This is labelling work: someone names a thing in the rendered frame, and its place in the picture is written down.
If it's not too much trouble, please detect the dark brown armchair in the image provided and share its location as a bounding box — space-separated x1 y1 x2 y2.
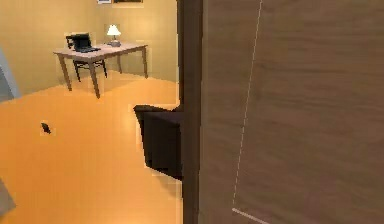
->
133 104 185 182

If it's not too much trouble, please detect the light wooden desk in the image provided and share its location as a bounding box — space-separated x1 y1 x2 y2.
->
53 42 149 100

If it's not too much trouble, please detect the white table lamp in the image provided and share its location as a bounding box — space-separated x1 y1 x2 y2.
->
106 24 122 48

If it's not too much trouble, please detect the black chair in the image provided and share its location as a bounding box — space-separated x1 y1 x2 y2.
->
65 32 109 83

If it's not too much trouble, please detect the black laptop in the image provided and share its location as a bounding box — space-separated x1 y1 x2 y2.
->
71 33 102 54

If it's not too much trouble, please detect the grey slanted panel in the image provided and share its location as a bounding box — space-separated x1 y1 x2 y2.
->
0 47 22 103

